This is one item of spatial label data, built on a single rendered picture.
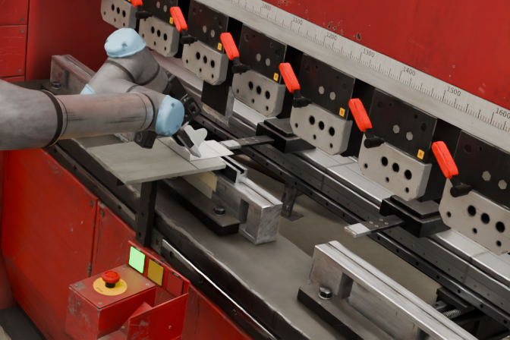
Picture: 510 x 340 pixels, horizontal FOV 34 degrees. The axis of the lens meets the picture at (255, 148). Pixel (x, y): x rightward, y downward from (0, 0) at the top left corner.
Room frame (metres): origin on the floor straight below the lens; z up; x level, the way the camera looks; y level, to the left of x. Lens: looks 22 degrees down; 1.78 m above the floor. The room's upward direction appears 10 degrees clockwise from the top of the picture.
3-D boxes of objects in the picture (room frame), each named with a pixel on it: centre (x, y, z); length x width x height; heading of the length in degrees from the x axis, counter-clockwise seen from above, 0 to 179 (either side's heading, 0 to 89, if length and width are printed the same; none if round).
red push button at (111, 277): (1.54, 0.26, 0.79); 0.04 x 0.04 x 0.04
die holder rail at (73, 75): (2.27, 0.47, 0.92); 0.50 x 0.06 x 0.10; 41
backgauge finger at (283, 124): (1.97, -0.02, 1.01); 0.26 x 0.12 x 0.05; 131
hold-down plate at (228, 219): (1.79, 0.12, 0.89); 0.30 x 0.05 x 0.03; 41
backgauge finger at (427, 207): (1.63, -0.32, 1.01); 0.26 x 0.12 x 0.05; 131
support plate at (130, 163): (1.76, 0.22, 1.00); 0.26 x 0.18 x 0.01; 131
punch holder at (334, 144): (1.58, -0.14, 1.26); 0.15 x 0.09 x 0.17; 41
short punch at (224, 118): (1.86, 0.11, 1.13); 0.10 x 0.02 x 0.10; 41
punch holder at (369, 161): (1.43, -0.27, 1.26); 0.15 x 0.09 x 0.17; 41
